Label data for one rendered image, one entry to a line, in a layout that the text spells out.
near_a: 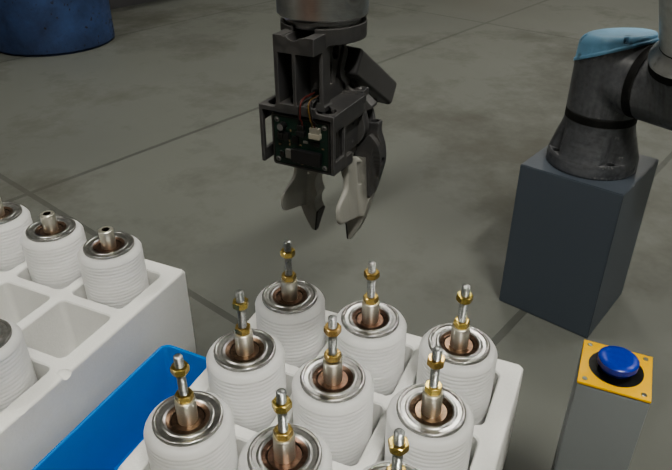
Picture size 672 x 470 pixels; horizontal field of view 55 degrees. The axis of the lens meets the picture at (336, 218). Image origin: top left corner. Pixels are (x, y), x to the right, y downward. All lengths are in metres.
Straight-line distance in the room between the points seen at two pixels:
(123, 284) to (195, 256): 0.44
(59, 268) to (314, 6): 0.72
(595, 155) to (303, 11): 0.73
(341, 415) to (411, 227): 0.85
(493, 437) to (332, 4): 0.54
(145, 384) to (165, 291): 0.15
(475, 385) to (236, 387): 0.28
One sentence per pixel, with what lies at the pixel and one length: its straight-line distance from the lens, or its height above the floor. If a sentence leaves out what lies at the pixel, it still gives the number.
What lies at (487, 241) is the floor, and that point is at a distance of 1.51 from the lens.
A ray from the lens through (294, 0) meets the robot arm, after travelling 0.52.
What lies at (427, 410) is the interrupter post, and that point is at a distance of 0.73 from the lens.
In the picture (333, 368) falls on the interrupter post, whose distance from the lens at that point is 0.74.
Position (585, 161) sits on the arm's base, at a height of 0.33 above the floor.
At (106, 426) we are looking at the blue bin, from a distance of 1.00.
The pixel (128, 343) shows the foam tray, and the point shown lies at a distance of 1.03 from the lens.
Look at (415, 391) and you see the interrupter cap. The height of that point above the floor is 0.25.
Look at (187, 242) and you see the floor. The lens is 1.51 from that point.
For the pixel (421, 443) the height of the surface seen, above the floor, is 0.25.
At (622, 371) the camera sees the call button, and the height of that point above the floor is 0.33.
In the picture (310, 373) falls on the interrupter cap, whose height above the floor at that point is 0.25.
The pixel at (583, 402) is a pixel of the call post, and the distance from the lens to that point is 0.74.
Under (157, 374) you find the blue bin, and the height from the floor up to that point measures 0.08.
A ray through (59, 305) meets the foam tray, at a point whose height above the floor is 0.17.
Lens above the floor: 0.79
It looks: 30 degrees down
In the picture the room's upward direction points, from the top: straight up
